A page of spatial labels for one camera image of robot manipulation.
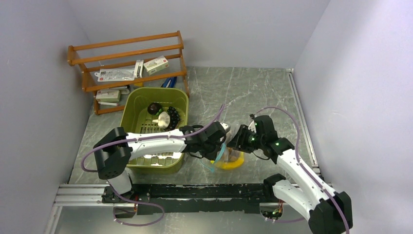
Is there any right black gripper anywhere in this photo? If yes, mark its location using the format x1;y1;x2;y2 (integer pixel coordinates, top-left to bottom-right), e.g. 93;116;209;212
227;125;264;154

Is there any clear zip top bag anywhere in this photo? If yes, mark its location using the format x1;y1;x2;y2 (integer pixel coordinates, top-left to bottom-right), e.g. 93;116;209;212
201;121;244;172

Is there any yellow fake banana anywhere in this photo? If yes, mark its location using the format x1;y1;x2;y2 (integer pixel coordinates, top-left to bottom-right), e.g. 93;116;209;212
209;150;244;170

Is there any dark fake grape bunch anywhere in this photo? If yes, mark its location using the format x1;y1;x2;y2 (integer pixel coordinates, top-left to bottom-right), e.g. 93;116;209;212
167;106;181;130

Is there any white fake mushroom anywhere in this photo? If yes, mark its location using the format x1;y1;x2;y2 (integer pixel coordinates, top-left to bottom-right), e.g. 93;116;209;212
152;112;170;129

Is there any dark fake mangosteen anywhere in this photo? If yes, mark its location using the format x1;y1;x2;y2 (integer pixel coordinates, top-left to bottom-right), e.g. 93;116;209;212
147;102;163;116

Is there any olive green plastic bin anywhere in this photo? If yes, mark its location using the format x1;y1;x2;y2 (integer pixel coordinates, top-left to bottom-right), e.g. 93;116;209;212
120;87;189;174

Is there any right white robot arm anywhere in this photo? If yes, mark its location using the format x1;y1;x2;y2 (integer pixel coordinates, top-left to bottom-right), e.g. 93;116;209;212
227;115;353;234

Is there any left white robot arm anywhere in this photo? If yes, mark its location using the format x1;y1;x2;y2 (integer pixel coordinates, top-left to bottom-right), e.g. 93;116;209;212
94;121;230;203

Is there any blue stapler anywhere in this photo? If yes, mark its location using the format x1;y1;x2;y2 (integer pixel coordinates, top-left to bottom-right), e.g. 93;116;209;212
161;77;177;88

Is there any white green box on shelf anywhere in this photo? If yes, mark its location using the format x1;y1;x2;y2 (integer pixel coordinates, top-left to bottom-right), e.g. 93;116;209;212
143;56;169;75

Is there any small white upright box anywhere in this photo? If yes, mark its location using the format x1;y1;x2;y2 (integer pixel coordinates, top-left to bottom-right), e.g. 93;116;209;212
133;60;144;78

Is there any white box lower shelf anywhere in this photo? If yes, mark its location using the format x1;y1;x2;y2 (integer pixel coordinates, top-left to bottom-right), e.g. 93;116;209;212
95;90;121;102

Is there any clear blister pack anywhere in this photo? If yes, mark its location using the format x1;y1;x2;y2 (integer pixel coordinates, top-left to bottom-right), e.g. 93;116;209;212
94;69;135;82

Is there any orange wooden shelf rack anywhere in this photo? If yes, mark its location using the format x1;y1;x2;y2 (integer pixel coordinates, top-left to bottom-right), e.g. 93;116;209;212
67;31;189;115

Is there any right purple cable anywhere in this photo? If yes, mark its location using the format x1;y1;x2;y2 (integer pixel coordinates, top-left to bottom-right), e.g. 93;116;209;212
255;107;351;234

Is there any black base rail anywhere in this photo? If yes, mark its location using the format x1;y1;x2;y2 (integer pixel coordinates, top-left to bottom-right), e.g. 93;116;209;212
101;183;280;215

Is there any aluminium frame rail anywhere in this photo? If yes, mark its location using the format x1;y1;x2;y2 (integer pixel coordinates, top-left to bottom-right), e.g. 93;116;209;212
54;184;106;207

